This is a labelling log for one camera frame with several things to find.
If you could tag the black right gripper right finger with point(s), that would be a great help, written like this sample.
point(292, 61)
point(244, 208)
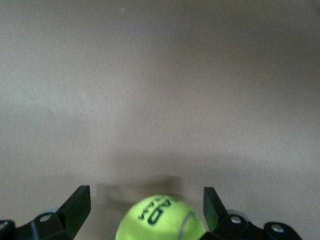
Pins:
point(220, 220)

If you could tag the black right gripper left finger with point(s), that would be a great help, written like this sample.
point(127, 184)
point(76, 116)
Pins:
point(72, 215)

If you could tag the yellow-green tennis ball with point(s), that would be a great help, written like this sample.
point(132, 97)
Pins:
point(160, 220)

